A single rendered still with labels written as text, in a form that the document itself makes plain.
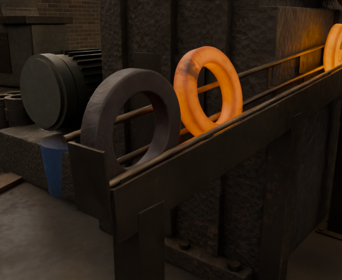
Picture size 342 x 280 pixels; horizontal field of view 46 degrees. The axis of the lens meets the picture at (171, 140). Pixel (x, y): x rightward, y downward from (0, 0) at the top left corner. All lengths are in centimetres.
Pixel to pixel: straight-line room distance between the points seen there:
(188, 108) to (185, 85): 4
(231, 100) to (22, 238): 115
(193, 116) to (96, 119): 24
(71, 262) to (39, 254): 14
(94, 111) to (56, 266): 105
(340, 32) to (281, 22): 25
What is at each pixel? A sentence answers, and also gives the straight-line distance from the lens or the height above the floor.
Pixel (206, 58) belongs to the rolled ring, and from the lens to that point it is 79.
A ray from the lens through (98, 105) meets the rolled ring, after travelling 54.
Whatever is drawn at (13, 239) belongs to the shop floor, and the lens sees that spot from 176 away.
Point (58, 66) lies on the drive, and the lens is 197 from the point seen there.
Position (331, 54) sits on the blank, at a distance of 133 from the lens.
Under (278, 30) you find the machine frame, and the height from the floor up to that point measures 81.
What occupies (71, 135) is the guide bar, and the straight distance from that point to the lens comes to 59.
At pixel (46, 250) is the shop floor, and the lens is 164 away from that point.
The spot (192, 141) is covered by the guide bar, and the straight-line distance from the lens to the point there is 67.
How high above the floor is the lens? 84
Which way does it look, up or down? 17 degrees down
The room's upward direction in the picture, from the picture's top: straight up
